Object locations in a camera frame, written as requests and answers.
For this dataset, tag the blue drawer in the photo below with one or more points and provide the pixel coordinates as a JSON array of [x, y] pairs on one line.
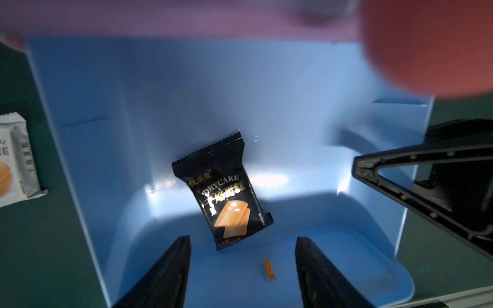
[[122, 110]]

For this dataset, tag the purple top drawer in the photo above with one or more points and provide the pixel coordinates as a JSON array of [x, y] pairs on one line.
[[428, 47]]

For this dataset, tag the black drycake packet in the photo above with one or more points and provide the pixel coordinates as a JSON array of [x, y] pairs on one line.
[[217, 178]]

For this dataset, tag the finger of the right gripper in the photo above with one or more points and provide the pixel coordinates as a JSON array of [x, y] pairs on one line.
[[446, 180]]

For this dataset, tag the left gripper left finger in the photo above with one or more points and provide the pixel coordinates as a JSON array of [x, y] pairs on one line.
[[165, 284]]

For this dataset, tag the white cookie packet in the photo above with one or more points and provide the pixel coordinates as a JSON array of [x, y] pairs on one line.
[[19, 179]]

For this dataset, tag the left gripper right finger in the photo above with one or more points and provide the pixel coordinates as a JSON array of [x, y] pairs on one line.
[[321, 283]]

